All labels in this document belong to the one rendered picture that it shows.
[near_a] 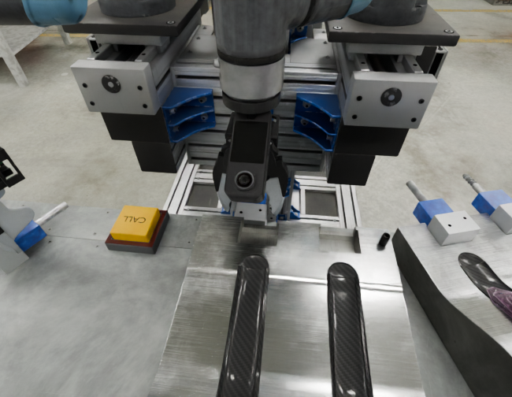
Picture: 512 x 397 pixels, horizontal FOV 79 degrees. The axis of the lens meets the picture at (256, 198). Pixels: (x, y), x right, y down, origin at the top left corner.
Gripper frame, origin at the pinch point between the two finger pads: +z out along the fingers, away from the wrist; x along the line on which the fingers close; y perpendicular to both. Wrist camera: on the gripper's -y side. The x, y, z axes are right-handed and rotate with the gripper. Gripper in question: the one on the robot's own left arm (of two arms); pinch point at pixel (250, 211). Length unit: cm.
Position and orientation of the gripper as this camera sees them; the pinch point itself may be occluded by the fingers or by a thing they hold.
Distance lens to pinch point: 50.3
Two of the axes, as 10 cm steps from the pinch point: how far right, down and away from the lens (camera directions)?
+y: 1.1, -7.2, 6.9
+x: -9.9, -0.8, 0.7
